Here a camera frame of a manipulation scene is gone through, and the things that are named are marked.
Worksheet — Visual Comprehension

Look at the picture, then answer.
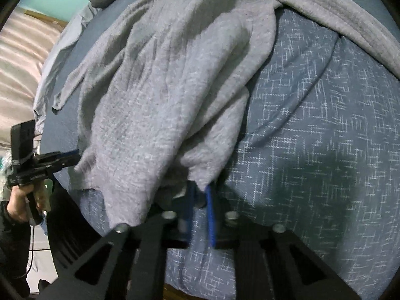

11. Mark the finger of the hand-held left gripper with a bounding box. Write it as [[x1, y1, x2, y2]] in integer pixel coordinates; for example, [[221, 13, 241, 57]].
[[47, 158, 81, 173], [34, 150, 79, 163]]

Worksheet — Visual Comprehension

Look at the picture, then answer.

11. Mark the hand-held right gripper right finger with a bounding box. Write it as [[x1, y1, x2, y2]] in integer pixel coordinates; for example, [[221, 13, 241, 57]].
[[204, 184, 360, 300]]

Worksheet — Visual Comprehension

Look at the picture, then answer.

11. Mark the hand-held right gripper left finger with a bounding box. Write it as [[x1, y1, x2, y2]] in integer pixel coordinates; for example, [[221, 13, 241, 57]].
[[40, 181, 197, 300]]

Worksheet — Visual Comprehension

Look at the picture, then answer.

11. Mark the grey knit sweater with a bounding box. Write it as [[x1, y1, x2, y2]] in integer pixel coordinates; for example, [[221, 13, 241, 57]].
[[51, 0, 400, 229]]

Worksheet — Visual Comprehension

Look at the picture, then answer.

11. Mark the person's left forearm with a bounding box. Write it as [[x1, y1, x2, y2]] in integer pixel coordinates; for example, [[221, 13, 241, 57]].
[[0, 200, 32, 299]]

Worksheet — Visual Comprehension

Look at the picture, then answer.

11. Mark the person's left hand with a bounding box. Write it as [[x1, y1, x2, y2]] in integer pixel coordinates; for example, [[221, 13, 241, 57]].
[[9, 187, 42, 223]]

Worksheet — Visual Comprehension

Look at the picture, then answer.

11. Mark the clear plastic bag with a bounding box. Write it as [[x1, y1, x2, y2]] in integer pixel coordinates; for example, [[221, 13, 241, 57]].
[[0, 151, 15, 201]]

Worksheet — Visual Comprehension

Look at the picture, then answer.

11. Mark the beige curtain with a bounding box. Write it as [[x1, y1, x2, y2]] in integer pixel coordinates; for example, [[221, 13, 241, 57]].
[[0, 4, 68, 147]]

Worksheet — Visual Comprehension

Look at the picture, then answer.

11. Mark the light grey sheet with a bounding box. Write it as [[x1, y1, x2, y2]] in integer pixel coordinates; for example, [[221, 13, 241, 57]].
[[33, 4, 101, 132]]

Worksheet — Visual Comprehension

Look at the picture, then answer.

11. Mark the blue patterned bed cover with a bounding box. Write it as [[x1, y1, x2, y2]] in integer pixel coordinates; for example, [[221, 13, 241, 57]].
[[33, 0, 400, 300]]

